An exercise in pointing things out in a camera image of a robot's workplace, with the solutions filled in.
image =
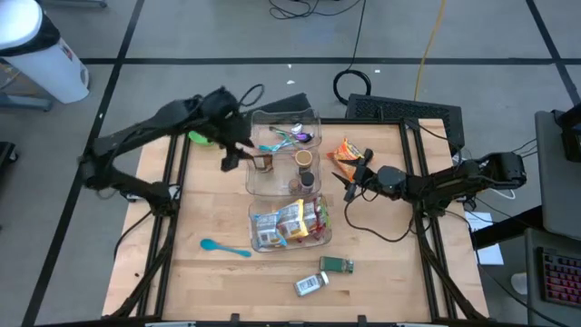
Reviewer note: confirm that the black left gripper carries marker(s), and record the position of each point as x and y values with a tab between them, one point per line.
222	113

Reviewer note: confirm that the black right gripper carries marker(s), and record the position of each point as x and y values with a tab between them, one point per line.
367	179

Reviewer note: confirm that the orange ramen packet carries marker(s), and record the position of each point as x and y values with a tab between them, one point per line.
347	154

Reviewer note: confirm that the green plastic bowl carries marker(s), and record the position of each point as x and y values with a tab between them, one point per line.
199	138

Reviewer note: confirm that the small jar black lid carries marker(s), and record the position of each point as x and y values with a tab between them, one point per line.
308	179

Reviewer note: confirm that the clear three-compartment plastic bin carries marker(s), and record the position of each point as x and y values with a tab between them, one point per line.
272	181

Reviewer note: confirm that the dark-label spice jar gold cap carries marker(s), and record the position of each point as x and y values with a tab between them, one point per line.
303	159

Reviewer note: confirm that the green red snack packet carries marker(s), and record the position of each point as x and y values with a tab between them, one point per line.
322	218

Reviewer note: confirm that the small jar brown lid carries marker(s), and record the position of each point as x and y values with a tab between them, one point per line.
295	185

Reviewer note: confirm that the blue ramen packet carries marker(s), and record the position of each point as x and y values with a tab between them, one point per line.
268	229

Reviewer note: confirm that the white-label spice jar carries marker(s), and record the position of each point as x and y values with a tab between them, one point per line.
311	284

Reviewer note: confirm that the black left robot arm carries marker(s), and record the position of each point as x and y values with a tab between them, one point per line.
136	131

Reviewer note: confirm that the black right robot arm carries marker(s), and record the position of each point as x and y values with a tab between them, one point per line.
454	181

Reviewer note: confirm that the black mesh computer case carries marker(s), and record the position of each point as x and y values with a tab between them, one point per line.
399	109

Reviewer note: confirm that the silver clamp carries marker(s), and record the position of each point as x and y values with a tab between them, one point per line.
131	196

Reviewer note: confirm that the black desk base bar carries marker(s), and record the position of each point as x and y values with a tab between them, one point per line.
499	229

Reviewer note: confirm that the white paper sheet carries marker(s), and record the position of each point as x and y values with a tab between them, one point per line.
490	254

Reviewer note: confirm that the small grey desk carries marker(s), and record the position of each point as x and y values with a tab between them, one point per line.
532	272

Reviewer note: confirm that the white trash can black liner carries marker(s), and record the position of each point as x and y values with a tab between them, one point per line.
45	68

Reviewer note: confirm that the grey table foot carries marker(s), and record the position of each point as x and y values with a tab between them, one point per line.
27	103

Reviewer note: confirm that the small black desktop box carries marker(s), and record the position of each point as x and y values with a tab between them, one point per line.
573	141

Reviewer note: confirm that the black chair base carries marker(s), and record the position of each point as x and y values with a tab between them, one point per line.
5	154

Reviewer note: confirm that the backlit keyboard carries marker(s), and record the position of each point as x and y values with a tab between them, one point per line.
560	277

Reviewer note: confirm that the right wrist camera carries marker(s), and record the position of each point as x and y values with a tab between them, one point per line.
391	178

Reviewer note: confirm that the black aluminium table frame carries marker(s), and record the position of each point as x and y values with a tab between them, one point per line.
363	121

